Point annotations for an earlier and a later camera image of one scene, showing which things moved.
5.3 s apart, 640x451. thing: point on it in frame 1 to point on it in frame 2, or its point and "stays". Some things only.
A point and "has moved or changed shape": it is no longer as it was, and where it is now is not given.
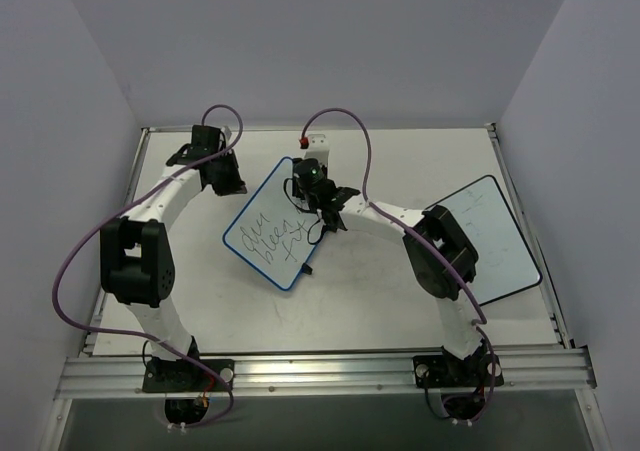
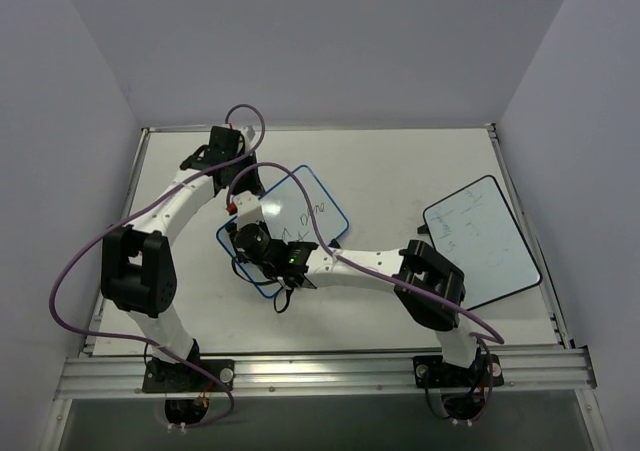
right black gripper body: (331, 211) to (239, 243)
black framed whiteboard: (505, 264) stays
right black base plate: (447, 371) stays
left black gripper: (226, 179) to (240, 169)
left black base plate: (185, 376) stays
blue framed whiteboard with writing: (271, 232) has moved or changed shape
